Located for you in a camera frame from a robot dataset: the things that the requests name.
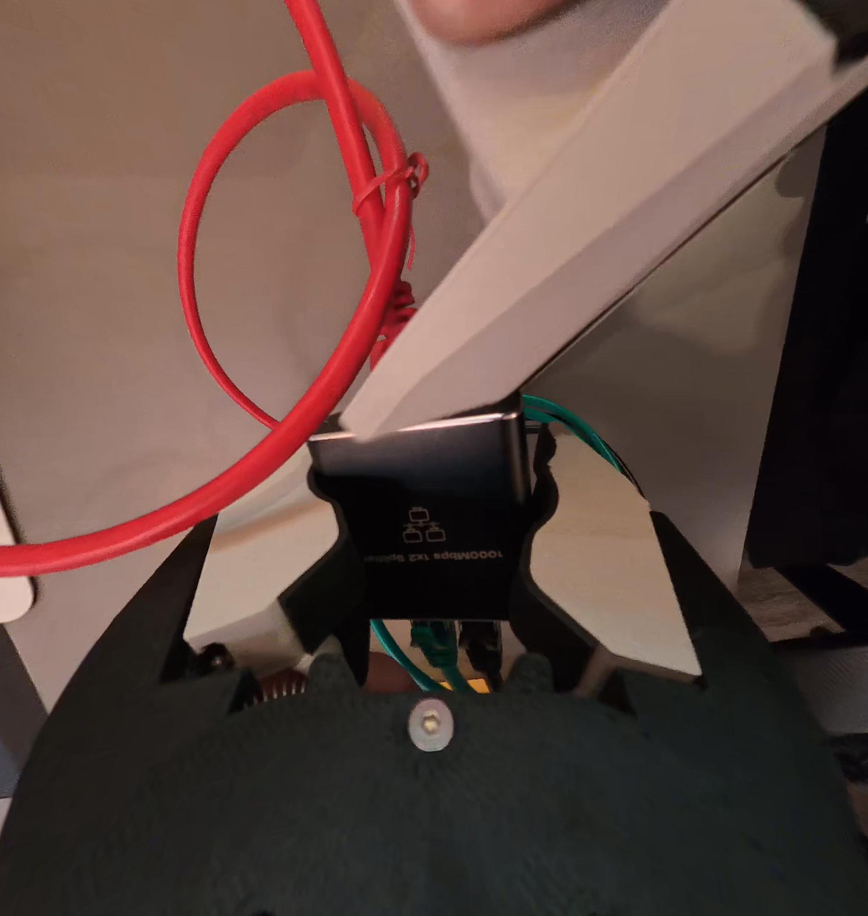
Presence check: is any green ethernet cable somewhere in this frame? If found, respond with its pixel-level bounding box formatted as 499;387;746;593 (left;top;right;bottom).
368;396;646;697

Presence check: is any black ethernet cable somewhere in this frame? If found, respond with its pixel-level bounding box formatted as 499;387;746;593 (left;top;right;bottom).
462;621;508;689

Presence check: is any black ethernet splitter box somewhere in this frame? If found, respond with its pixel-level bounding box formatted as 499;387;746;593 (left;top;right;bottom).
306;411;535;622

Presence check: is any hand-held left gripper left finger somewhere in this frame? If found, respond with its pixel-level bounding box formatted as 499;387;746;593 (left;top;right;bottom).
184;458;370;681

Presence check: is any red ethernet cable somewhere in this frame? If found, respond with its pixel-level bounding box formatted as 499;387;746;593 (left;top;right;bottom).
0;0;431;581

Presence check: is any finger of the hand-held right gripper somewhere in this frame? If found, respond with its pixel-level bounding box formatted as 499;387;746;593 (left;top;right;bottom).
398;0;667;223
343;0;868;440

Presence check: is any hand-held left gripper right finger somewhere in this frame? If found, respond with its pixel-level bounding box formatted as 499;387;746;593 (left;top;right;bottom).
509;422;703;691

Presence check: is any person's right hand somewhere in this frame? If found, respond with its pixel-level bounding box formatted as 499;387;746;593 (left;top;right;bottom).
414;0;576;46

